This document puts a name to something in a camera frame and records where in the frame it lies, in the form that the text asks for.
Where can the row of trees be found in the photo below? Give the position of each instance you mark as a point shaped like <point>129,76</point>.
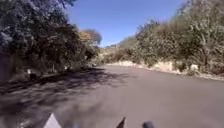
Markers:
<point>40,36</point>

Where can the grey asphalt road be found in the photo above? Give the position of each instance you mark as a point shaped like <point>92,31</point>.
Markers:
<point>143,96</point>

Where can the bushes on dry slope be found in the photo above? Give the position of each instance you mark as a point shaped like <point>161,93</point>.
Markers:
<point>180,40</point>

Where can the pale stone verge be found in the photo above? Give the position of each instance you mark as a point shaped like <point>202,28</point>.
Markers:
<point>166,66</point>

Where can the robot's own part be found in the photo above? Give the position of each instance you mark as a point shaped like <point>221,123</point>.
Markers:
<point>52,122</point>
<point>148,125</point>
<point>121,124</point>

